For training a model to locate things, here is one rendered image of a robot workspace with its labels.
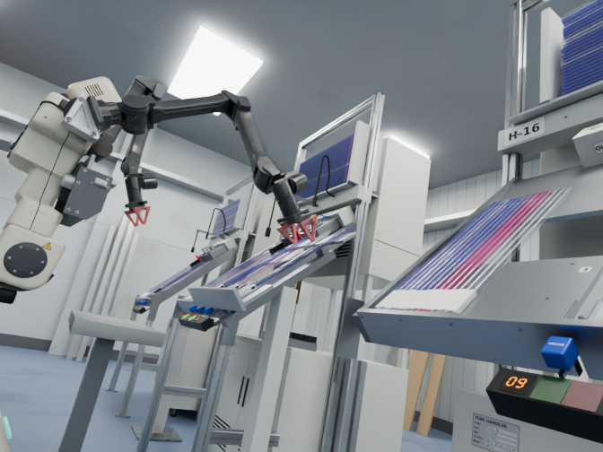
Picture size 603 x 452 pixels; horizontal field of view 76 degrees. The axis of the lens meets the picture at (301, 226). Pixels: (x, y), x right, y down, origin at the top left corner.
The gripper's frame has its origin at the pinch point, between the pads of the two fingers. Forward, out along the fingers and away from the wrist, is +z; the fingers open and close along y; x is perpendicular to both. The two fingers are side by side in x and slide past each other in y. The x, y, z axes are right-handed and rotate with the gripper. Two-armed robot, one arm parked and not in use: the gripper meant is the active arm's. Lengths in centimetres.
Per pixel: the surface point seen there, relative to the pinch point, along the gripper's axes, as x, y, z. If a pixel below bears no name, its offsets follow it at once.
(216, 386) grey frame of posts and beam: 36, 29, 35
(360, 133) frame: -75, 27, -25
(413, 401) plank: -171, 175, 246
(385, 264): -57, 26, 36
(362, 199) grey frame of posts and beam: -56, 24, 3
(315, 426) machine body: 10, 29, 73
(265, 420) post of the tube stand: 34, 8, 44
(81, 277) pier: 17, 414, -3
